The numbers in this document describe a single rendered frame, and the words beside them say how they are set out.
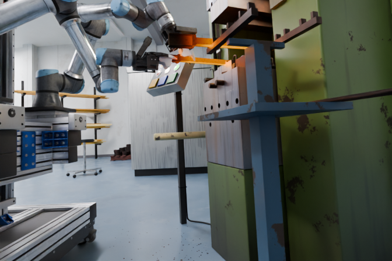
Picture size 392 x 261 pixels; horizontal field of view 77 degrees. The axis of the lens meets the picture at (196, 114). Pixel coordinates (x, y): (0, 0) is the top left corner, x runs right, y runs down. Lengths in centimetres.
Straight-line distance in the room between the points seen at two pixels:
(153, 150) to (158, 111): 60
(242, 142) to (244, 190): 20
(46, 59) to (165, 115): 647
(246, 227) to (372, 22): 100
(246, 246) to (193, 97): 292
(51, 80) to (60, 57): 781
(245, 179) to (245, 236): 24
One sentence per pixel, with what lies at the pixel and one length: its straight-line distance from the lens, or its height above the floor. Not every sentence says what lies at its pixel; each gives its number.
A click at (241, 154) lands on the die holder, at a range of 108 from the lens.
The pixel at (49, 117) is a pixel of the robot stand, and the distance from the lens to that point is 157.
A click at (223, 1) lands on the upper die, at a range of 143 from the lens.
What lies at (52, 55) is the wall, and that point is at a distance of 959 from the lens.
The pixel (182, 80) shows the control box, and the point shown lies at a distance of 163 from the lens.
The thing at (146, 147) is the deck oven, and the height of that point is 44.
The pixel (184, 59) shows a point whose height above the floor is 100.
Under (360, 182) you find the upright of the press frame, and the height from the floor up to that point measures 42.
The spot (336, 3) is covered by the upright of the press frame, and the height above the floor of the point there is 111.
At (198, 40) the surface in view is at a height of 96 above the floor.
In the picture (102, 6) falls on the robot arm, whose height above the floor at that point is 125.
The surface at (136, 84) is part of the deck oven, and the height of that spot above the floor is 144.
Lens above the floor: 64
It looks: 4 degrees up
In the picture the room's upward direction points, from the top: 3 degrees counter-clockwise
